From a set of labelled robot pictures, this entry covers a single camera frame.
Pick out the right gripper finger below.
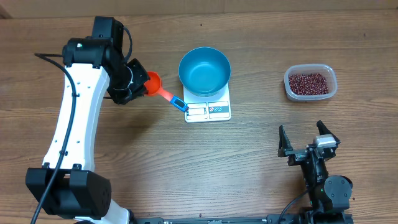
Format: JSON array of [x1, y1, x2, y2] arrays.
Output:
[[317, 120, 340, 144], [278, 125, 294, 157]]

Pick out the orange measuring scoop blue handle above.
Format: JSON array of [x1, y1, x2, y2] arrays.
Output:
[[144, 71, 188, 112]]

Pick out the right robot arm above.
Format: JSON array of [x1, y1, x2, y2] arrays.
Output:
[[277, 120, 353, 224]]

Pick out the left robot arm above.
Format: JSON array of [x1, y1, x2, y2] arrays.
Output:
[[25, 16, 149, 223]]

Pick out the white digital kitchen scale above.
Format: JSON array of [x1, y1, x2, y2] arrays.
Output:
[[183, 85, 231, 123]]

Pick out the teal plastic bowl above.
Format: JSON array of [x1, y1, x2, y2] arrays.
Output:
[[178, 47, 232, 97]]

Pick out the red beans in container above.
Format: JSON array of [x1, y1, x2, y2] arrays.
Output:
[[288, 73, 329, 95]]

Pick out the clear plastic bean container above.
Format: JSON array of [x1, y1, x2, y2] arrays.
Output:
[[284, 63, 338, 101]]

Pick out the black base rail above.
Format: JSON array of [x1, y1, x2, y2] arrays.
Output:
[[127, 213, 354, 224]]

